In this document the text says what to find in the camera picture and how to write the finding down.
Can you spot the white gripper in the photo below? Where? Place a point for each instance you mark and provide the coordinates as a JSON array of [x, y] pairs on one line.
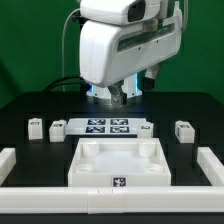
[[110, 53]]

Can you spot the white square tabletop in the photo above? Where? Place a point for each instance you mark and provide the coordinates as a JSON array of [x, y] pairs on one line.
[[119, 162]]

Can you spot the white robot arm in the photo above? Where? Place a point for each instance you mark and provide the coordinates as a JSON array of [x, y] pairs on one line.
[[124, 13]]

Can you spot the white U-shaped obstacle fence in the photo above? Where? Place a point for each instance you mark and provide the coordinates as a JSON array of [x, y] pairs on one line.
[[16, 200]]

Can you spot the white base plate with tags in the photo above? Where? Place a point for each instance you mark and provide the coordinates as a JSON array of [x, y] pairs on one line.
[[104, 126]]

